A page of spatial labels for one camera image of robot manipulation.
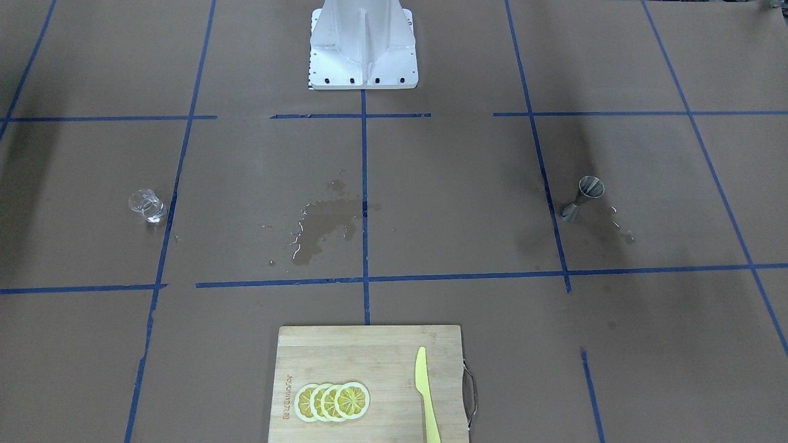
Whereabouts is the steel jigger measuring cup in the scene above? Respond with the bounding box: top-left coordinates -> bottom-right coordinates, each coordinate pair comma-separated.
560,175 -> 605,222

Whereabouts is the clear glass cup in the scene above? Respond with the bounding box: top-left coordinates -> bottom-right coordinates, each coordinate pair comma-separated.
127,188 -> 168,224

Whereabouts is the bamboo cutting board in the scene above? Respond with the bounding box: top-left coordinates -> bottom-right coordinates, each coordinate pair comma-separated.
267,325 -> 470,442

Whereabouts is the yellow plastic knife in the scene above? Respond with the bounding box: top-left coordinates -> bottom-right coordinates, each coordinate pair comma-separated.
414,346 -> 441,442

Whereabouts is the lemon slice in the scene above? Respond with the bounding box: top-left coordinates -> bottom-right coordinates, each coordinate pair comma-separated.
309,383 -> 333,421
295,383 -> 319,423
319,385 -> 345,421
334,381 -> 371,420

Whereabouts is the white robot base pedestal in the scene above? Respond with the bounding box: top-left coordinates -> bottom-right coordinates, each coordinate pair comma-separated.
308,1 -> 419,90

